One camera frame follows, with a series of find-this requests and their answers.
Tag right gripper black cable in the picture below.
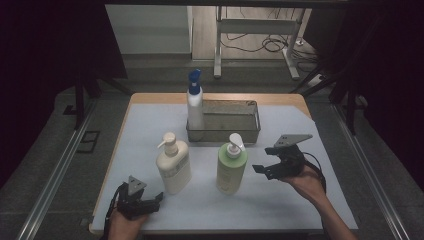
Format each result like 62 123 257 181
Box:
302 151 328 195

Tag black floor cables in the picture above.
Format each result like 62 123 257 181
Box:
221 6 321 73

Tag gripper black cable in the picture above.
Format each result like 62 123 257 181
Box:
102 182 128 240
302 151 328 195

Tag grey metal mesh basket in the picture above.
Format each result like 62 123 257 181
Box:
185 98 262 144

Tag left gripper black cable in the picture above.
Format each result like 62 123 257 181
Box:
102 182 128 240

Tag white bottle with blue pump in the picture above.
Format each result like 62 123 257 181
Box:
186 68 205 131

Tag black metal stand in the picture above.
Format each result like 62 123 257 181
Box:
73 64 132 131
289 64 360 136

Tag white cabinet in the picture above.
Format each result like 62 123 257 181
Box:
104 4 194 56

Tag dark curtain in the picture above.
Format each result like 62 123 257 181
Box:
301 0 424 196
0 0 128 189

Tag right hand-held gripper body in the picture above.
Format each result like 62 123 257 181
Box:
273 134 314 179

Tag white power strip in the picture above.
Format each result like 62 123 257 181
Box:
309 73 327 86

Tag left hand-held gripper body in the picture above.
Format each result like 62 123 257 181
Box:
117 175 148 220

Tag green pump bottle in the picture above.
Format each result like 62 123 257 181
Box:
215 132 249 195

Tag cream pump bottle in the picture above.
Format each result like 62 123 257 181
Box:
155 131 193 195

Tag person's left hand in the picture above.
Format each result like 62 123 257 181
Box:
108 209 149 240

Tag person's right hand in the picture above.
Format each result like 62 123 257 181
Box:
281 165 326 205

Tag aluminium floor rail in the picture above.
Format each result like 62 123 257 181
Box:
15 99 98 240
332 104 410 240

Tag white desk frame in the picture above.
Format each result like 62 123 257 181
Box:
213 6 306 81

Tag white table mat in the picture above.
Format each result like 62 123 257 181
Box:
90 102 359 233

